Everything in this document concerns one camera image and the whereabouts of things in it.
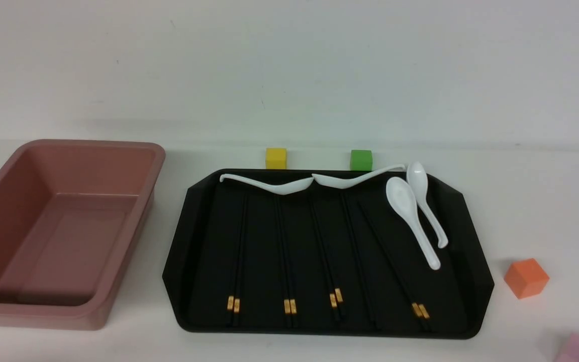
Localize black chopstick gold band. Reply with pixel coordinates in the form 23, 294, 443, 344
232, 193, 248, 327
227, 193, 245, 327
360, 201, 434, 332
273, 195, 293, 328
357, 201, 428, 332
312, 195, 346, 325
275, 196, 299, 328
308, 194, 341, 323

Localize white ceramic spoon far left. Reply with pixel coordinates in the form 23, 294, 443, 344
219, 173, 314, 196

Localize yellow cube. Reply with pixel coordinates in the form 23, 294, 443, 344
265, 147, 287, 169

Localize white ceramic spoon centre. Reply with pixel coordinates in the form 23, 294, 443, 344
312, 163, 407, 190

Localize green cube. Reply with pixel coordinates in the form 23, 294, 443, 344
349, 149, 373, 171

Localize black plastic tray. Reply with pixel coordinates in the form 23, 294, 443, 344
162, 169, 494, 339

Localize white ceramic spoon large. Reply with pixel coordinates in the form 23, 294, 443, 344
385, 176, 441, 270

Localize white ceramic spoon far right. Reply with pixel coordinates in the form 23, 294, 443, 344
406, 162, 449, 249

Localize pink plastic bin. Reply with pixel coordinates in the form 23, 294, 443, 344
0, 139, 165, 330

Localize orange cube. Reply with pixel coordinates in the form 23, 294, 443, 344
504, 257, 550, 299

